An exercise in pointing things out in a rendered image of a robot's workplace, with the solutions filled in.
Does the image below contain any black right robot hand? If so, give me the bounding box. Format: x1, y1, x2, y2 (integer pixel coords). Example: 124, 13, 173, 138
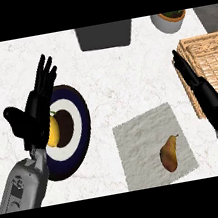
170, 41, 218, 138

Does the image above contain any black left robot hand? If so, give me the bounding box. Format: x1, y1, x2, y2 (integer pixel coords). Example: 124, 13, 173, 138
0, 52, 72, 156

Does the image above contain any wicker basket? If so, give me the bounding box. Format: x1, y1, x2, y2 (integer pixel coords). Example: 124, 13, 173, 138
168, 30, 218, 123

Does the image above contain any brown pear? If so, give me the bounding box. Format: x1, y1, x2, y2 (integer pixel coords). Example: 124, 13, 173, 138
156, 133, 186, 175

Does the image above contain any grey placemat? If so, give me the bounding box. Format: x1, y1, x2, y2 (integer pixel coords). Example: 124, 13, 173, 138
109, 98, 203, 194

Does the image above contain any blue and white plate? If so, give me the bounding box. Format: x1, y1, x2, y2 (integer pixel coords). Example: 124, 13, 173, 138
31, 80, 101, 184

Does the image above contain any grey plant pot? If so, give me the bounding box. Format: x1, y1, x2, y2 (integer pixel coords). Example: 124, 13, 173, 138
150, 9, 191, 38

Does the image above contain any dark grey box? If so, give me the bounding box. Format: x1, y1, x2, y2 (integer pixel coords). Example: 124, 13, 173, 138
74, 19, 137, 55

